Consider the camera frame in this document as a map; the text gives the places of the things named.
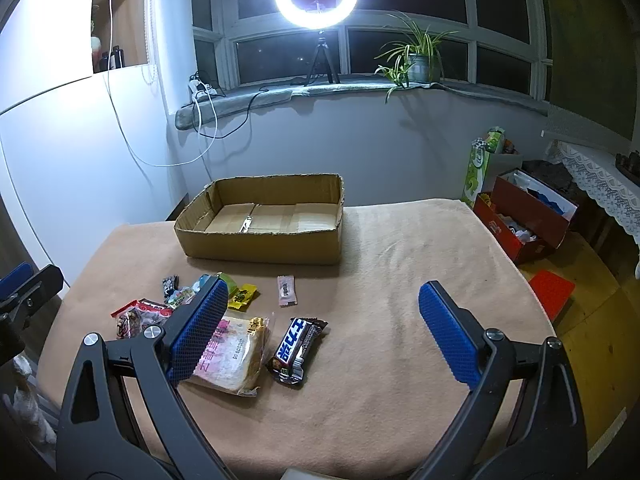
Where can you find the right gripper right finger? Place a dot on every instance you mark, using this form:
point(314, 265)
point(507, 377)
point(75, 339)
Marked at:
point(546, 437)

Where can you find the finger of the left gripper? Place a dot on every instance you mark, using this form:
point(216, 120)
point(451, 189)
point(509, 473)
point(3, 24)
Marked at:
point(14, 280)
point(30, 297)

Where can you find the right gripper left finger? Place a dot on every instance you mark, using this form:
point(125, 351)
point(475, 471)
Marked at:
point(98, 434)

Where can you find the red plum snack bag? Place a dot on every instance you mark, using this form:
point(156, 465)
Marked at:
point(132, 319)

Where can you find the black patterned candy wrapper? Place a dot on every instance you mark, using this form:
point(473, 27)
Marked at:
point(170, 284)

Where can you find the blue green jelly packet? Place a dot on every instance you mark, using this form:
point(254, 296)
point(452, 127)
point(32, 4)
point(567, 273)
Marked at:
point(184, 294)

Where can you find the packaged toast bread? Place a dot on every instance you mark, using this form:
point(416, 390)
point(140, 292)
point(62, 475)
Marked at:
point(232, 360)

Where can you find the yellow candy wrapper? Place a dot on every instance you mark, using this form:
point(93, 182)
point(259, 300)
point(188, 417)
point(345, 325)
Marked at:
point(242, 297)

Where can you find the brown snickers bar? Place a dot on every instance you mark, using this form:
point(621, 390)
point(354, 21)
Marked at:
point(287, 364)

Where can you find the pink white candy sachet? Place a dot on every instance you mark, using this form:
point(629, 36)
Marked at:
point(286, 291)

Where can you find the green jelly cup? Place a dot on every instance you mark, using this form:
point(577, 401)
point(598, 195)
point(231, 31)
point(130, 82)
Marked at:
point(232, 287)

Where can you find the red plastic lid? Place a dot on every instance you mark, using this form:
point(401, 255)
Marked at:
point(552, 291)

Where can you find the grey windowsill cushion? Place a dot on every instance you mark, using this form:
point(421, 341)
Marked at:
point(244, 100)

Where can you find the red storage box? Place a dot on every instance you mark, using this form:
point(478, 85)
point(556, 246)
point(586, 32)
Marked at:
point(527, 218)

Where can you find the brown cardboard box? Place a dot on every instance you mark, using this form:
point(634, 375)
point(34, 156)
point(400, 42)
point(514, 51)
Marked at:
point(288, 219)

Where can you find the white power strip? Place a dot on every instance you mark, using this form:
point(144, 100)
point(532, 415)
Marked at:
point(200, 90)

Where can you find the wooden shelf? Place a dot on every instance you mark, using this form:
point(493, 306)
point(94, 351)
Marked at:
point(118, 29)

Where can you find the white lace cloth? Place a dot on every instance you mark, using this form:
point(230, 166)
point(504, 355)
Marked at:
point(595, 173)

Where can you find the black tripod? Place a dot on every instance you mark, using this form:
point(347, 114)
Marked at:
point(322, 64)

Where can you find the potted spider plant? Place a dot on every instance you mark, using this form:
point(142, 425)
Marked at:
point(414, 60)

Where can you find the white window frame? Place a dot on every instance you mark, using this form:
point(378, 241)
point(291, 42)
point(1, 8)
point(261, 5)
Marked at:
point(503, 44)

